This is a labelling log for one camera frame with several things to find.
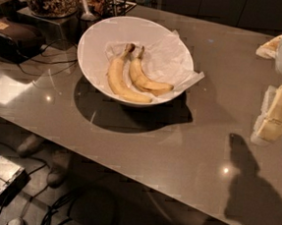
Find right grey shoe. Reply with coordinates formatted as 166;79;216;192
46;150;71;188

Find black wire basket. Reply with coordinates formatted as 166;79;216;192
102;0;136;18

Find white ceramic bowl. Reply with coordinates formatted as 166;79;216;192
72;12;199;113

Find metal scoop spoon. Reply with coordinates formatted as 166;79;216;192
81;0;96;22

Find white paper liner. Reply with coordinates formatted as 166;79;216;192
102;32;204;106

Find left grey shoe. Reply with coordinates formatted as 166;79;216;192
17;134;44;157

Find metal stand block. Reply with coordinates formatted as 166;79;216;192
17;8;78;50

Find black floor cables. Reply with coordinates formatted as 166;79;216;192
0;141;126;225

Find black table cable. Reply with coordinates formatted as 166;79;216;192
14;33;82;82

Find yellow banana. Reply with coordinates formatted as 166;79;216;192
107;43;152;104
129;47;174;96

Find black device on table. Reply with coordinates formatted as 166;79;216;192
0;18;46;64

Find grey shoe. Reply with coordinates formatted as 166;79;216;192
17;134;44;157
46;150;71;188

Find silver electronics box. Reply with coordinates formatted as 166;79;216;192
0;155;29;206

